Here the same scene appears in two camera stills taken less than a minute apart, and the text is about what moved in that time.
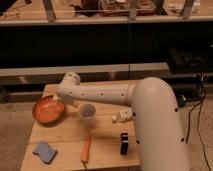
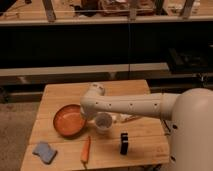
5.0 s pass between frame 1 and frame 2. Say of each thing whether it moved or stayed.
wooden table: stayed
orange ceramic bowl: moved
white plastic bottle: stayed
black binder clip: stayed
